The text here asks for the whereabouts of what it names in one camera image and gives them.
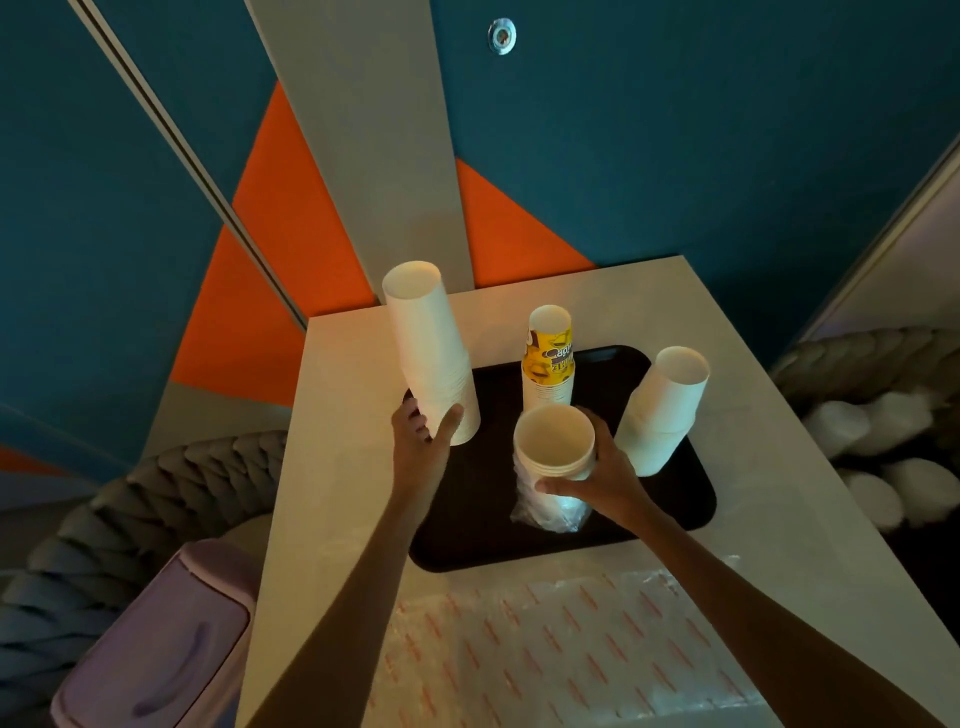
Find clear plastic cup sleeve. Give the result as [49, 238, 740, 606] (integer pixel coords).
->
[509, 448, 594, 536]

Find clear bag with red print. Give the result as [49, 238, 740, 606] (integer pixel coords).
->
[358, 553, 768, 728]

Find black serving tray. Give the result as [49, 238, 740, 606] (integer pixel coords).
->
[403, 344, 718, 576]

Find person's right forearm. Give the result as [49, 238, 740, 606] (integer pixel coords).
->
[630, 510, 951, 728]

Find wide white paper cup stack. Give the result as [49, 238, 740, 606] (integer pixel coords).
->
[513, 404, 598, 483]

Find person's right hand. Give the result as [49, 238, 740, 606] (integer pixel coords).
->
[534, 407, 659, 538]

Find leaning white paper cup stack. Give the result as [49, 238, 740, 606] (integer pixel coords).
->
[612, 345, 711, 479]

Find tall stack white paper cups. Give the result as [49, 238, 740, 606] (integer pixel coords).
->
[381, 260, 482, 447]

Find person's left hand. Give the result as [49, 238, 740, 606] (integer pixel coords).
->
[390, 396, 465, 502]

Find pink lidded trash bin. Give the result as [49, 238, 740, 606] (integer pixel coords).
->
[50, 537, 261, 728]

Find person's left forearm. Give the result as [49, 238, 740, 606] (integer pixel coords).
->
[246, 491, 437, 728]

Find stack of yellow print cups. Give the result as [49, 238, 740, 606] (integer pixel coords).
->
[520, 304, 578, 414]

